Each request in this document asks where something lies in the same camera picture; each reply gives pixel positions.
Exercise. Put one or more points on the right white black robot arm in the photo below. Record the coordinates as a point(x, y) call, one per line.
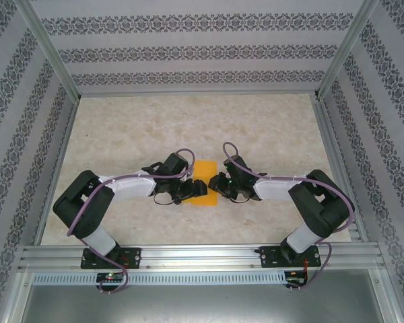
point(276, 188)

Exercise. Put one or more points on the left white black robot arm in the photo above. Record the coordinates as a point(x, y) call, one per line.
point(134, 188)

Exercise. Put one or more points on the grey sheet metal shelf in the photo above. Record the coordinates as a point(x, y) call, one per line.
point(202, 304)

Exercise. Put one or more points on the aluminium mounting rail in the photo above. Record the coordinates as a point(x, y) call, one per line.
point(202, 257)

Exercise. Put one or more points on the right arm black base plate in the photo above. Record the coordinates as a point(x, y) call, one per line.
point(269, 257)

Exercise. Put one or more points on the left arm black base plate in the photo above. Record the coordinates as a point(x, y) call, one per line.
point(133, 257)

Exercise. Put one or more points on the aluminium frame back rail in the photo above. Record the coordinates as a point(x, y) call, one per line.
point(195, 92)

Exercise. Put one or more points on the aluminium frame side rail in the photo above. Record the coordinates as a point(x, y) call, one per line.
point(338, 151)
point(59, 161)

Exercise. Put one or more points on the aluminium frame post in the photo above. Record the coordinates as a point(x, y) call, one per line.
point(346, 50)
point(48, 50)

